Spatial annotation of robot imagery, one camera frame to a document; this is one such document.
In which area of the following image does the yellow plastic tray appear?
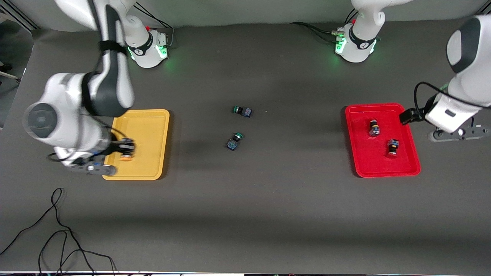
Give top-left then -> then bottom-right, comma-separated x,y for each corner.
102,109 -> 170,181

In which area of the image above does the red plastic tray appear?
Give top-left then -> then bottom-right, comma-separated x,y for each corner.
344,103 -> 421,178

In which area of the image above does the dark grey table mat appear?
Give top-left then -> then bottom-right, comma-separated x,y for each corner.
0,15 -> 491,273

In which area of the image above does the thin black loose cable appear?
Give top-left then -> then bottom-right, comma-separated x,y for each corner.
0,188 -> 116,276

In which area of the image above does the black right arm base cable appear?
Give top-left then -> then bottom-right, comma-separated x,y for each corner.
134,2 -> 175,48

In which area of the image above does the black arm base cable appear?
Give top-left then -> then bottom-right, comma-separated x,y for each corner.
134,2 -> 175,48
290,21 -> 342,42

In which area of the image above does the black left arm base cable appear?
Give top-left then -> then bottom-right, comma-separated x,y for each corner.
290,21 -> 342,42

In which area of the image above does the aluminium frame rail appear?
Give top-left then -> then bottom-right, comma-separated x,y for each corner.
0,3 -> 39,31

